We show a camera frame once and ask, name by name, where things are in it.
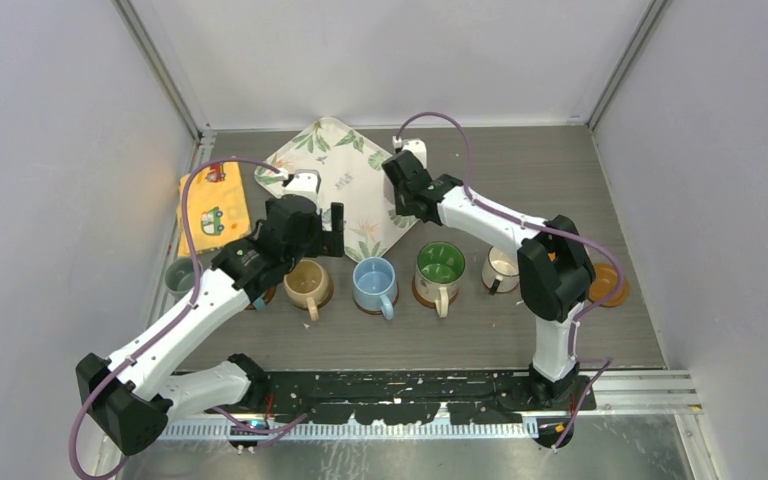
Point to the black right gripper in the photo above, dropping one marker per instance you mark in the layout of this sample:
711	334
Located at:
400	207

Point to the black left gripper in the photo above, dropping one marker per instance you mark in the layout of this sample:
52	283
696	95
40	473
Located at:
327	243

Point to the leaf pattern serving tray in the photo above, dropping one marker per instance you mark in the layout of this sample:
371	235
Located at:
350	169

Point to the green interior floral mug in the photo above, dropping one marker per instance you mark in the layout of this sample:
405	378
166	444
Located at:
440	262

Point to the beige speckled ceramic mug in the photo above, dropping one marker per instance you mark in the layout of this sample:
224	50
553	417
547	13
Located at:
310	268

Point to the light blue mug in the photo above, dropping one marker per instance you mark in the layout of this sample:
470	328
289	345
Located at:
375	285

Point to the white mug black handle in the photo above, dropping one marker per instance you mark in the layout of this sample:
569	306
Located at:
500	273

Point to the yellow printed cloth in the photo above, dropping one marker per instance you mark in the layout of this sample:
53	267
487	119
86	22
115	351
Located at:
217	207

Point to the orange interior blue mug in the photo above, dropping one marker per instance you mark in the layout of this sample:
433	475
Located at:
262	301

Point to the grey ceramic mug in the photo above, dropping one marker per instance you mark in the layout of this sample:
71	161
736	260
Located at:
179	277

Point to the brown wooden ringed coaster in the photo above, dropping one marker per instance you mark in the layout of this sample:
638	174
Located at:
373	312

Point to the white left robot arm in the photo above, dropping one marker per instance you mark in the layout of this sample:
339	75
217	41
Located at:
134	393

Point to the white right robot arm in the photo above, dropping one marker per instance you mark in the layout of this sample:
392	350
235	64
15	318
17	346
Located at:
555	272

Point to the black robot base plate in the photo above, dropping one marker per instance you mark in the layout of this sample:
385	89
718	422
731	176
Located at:
402	397

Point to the aluminium front rail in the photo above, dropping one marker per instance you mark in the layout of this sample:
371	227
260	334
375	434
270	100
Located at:
624	392

